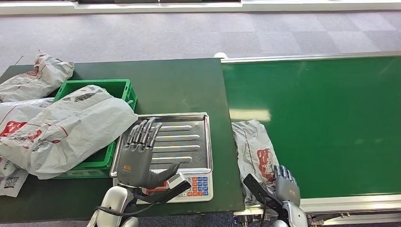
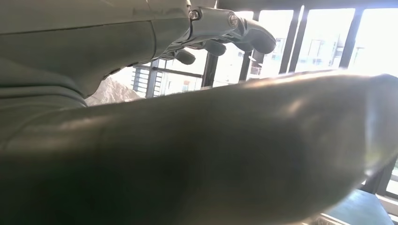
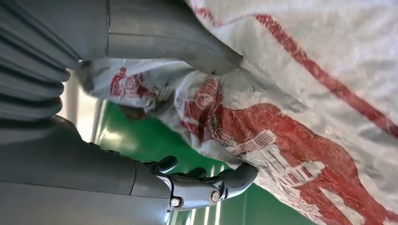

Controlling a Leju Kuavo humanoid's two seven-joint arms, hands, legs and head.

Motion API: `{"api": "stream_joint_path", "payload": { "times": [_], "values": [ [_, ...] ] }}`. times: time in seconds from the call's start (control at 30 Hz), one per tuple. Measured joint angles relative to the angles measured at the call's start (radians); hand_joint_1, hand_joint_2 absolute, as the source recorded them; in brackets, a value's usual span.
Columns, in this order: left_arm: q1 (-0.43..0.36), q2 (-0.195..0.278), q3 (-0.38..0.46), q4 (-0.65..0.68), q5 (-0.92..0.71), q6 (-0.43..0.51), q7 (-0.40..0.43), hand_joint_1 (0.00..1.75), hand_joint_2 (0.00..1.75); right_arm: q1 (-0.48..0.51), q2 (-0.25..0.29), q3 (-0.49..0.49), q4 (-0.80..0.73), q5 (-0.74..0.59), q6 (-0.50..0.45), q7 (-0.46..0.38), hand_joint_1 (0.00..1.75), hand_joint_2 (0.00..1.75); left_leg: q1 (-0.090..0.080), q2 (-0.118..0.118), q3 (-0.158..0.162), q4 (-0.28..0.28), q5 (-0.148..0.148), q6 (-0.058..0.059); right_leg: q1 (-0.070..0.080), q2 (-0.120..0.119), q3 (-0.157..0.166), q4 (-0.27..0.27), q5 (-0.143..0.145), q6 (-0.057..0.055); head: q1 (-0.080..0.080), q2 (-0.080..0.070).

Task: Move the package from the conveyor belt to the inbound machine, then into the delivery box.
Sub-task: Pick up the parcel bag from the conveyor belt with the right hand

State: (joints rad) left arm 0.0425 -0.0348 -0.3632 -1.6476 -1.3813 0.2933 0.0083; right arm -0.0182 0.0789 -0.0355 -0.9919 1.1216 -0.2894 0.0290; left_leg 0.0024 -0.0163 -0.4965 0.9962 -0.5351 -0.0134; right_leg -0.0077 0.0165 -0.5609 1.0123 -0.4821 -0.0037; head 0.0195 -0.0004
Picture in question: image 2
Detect grey speckled mound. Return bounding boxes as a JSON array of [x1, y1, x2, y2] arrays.
[[84, 77, 142, 107]]

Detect grey metal railing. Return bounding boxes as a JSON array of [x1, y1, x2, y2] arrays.
[[132, 60, 204, 98]]

